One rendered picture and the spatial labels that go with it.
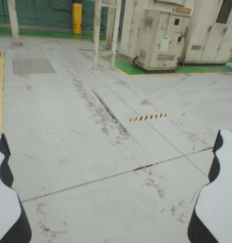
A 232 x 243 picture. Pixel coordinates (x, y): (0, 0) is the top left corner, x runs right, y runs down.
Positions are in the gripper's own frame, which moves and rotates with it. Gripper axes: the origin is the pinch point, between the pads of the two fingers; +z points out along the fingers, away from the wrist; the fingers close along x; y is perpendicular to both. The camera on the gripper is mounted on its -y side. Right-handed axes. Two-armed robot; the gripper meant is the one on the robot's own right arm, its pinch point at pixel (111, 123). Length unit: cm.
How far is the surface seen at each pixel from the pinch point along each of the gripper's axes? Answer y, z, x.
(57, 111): 97, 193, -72
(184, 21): 16, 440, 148
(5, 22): 28, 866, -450
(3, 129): 92, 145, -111
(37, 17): 11, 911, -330
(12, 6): -20, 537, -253
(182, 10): -4, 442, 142
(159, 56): 82, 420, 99
